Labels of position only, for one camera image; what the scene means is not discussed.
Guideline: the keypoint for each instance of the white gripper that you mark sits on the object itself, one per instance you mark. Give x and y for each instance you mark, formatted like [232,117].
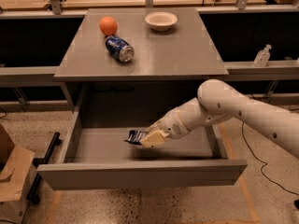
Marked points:
[168,122]

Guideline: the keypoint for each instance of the dark blue rxbar wrapper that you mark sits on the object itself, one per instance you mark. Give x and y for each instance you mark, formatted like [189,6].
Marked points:
[135,136]

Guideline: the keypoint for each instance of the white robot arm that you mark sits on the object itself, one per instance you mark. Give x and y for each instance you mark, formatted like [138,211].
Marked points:
[216,102]

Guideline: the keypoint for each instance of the open grey top drawer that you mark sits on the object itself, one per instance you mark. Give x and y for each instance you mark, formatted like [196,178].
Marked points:
[100,158]

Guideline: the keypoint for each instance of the grey drawer cabinet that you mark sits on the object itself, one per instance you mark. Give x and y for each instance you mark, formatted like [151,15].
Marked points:
[165,71]

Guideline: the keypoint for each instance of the blue soda can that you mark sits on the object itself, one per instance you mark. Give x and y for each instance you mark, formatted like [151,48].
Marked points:
[119,49]

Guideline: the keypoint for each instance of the white bowl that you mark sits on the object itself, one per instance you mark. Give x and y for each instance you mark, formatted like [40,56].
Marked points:
[161,21]

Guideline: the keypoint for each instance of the orange fruit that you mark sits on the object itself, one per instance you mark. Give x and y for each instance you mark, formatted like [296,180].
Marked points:
[108,26]

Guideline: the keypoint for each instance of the clear sanitizer bottle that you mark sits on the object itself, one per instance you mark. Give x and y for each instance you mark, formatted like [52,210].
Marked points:
[263,56]

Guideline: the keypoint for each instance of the brown cardboard box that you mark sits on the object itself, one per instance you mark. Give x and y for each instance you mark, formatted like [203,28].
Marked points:
[16,167]

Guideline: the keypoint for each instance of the grey long bench rail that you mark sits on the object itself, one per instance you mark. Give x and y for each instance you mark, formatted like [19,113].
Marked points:
[235,71]

